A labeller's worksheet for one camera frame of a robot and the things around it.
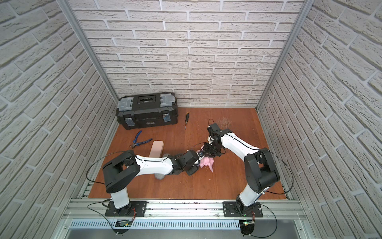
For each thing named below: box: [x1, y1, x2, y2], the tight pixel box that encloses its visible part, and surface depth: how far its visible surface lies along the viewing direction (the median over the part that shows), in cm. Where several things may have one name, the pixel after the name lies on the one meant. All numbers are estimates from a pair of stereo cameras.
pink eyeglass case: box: [149, 140, 164, 158], surface depth 97 cm
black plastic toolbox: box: [115, 92, 179, 130], surface depth 99 cm
